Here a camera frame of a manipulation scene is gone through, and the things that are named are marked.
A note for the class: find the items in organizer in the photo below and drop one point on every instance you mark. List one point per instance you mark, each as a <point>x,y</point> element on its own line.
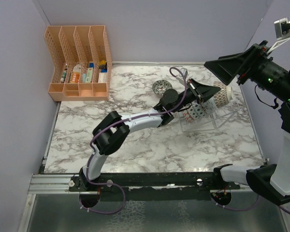
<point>87,75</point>

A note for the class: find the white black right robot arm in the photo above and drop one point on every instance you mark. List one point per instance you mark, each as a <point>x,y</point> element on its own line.
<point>266,90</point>

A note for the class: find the green leaf pattern bowl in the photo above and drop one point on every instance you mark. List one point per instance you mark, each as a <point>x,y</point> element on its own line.
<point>159,87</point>

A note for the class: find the brown flower pattern bowl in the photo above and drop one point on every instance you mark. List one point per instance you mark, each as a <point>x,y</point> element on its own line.
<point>224,96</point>

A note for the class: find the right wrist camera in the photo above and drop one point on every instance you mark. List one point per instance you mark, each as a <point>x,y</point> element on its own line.
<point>282,30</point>

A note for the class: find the white wire dish rack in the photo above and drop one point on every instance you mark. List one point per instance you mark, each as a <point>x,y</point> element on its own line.
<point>213,121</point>

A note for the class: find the blue triangle pattern bowl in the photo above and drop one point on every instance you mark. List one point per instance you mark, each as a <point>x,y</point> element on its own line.
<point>193,113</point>

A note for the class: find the red diamond pattern bowl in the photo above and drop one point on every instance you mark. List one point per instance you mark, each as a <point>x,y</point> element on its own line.
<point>199,110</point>

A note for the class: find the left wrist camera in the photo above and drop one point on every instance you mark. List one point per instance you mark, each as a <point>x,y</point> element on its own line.
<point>183,73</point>

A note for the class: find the red quatrefoil pattern bowl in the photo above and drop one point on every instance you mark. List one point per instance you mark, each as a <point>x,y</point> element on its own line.
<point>188,118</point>

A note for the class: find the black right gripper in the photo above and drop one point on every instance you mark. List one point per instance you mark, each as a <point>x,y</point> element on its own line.
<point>227,67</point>

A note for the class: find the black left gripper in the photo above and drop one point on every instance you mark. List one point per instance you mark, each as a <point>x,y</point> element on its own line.
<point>200,92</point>

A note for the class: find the aluminium extrusion rail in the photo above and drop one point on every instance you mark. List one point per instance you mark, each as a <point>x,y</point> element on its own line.
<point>49,184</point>

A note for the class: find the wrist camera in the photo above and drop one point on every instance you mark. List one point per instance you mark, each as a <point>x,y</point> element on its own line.
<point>183,73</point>
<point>282,30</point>

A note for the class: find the peach plastic desk organizer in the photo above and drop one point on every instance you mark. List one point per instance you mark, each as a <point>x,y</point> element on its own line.
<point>82,63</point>

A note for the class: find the red zigzag pattern bowl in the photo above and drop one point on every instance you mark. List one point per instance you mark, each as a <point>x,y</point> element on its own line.
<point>210,106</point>

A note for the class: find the black mounting base rail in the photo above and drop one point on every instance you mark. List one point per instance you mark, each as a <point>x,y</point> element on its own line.
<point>152,186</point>

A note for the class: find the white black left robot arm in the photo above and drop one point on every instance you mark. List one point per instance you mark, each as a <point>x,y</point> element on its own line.
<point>111,132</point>

